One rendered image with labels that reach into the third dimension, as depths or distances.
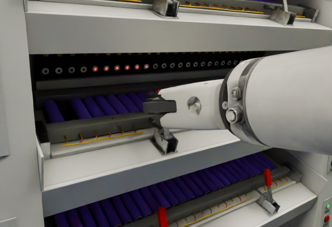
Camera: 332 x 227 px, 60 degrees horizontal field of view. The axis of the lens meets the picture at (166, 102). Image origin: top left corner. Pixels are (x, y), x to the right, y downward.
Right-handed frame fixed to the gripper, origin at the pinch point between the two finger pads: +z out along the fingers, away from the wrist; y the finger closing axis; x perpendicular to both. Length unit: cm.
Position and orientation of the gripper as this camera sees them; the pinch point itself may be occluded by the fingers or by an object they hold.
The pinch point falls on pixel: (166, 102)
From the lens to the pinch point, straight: 42.0
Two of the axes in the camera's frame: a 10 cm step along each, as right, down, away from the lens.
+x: -0.9, -9.9, -0.6
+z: -5.5, 0.0, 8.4
